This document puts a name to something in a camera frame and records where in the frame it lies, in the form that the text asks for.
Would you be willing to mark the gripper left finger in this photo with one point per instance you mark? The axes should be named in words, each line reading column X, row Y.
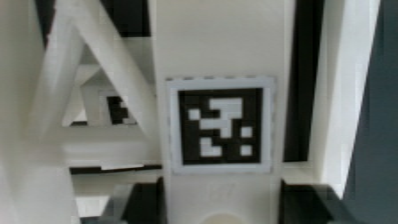
column 136, row 206

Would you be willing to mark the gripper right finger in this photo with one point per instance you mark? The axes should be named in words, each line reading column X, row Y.
column 310, row 205

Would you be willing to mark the white chair back part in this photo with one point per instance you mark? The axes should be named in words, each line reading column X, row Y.
column 223, row 45

